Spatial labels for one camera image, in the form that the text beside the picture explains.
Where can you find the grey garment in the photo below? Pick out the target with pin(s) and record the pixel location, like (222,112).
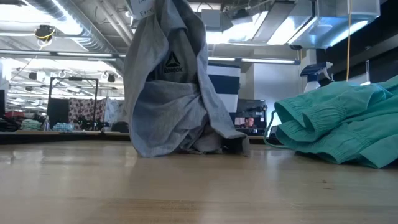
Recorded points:
(168,109)

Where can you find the navy white striped fabric bin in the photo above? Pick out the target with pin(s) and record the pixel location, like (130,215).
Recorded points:
(225,87)

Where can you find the teal garment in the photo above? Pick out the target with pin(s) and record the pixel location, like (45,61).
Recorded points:
(342,124)

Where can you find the person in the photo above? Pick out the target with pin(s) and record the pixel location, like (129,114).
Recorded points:
(248,123)

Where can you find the bright ceiling light panel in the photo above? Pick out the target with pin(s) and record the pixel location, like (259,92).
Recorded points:
(242,34)

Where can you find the grey ceiling unit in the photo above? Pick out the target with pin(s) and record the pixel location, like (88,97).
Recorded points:
(213,18)

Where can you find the hanging clothes rack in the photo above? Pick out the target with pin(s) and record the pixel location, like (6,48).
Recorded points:
(87,107)

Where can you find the Dawn spray bottle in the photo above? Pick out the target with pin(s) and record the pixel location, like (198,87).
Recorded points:
(312,81)

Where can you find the pale blue packaged bundle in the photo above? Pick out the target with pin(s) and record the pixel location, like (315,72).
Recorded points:
(62,127)

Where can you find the black background robot station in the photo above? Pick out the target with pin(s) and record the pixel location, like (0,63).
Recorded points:
(59,109)

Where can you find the teal folded cloth pile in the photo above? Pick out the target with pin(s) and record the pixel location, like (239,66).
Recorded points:
(31,125)

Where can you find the red container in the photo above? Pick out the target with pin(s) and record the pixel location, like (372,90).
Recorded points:
(14,114)

